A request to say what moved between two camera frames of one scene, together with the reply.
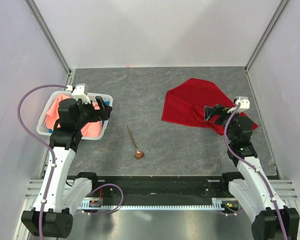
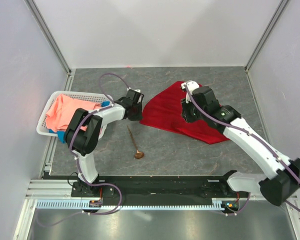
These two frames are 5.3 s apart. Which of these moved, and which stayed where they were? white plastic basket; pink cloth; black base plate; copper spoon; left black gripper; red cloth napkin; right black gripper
Moved: left black gripper; right black gripper; red cloth napkin
Stayed: white plastic basket; black base plate; copper spoon; pink cloth
